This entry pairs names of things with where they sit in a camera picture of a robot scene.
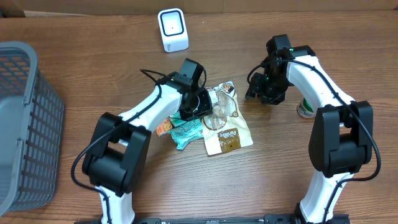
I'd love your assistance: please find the teal snack packet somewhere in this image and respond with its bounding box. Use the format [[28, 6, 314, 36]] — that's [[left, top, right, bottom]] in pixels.
[[168, 113, 203, 151]]

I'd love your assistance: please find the orange tissue pack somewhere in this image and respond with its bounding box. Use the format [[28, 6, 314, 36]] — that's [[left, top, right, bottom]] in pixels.
[[155, 118, 173, 137]]

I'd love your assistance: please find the brown snack pouch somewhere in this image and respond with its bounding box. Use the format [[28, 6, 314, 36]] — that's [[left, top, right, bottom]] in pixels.
[[201, 81, 253, 156]]

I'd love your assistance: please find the green lid jar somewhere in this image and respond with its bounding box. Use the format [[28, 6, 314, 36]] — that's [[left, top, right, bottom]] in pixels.
[[297, 98, 315, 119]]

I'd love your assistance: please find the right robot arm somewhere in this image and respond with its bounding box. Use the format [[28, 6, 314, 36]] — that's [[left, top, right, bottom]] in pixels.
[[245, 34, 381, 223]]

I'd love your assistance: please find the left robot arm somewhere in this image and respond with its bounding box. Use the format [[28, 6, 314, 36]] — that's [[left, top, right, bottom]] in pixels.
[[74, 58, 212, 223]]

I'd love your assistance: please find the grey plastic mesh basket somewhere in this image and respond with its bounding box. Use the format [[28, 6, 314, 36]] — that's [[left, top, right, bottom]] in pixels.
[[1, 41, 65, 215]]

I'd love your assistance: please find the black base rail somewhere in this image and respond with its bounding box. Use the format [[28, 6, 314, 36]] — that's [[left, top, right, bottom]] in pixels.
[[74, 213, 351, 224]]

